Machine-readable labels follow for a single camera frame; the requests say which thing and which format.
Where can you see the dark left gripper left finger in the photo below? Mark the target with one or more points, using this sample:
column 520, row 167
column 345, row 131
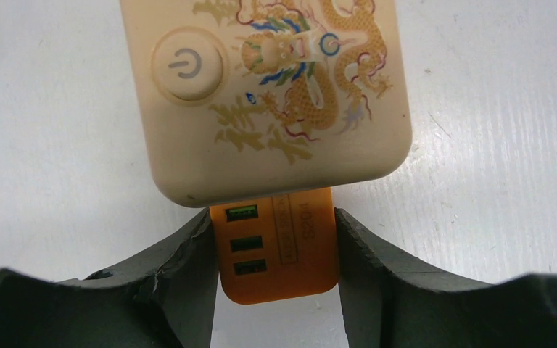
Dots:
column 164, row 296

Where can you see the orange power strip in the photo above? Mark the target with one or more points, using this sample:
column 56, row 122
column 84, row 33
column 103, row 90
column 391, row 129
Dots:
column 278, row 247

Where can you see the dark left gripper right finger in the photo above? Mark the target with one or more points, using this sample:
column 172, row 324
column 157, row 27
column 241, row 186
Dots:
column 391, row 298

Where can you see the beige dragon cube adapter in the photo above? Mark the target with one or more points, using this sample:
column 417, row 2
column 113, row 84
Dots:
column 245, row 99

